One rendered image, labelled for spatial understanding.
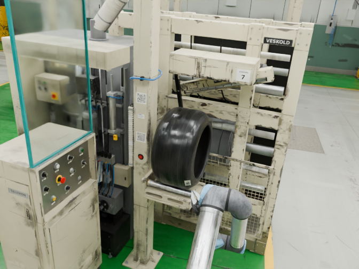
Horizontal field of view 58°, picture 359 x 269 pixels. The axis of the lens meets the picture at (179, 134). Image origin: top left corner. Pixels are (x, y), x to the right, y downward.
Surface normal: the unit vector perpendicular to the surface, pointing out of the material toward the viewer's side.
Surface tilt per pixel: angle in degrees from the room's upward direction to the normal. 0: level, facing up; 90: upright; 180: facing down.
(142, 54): 90
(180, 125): 33
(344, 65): 90
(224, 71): 90
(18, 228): 90
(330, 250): 0
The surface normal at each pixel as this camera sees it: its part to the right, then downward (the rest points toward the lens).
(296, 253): 0.06, -0.91
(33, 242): -0.36, 0.36
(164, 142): -0.29, -0.11
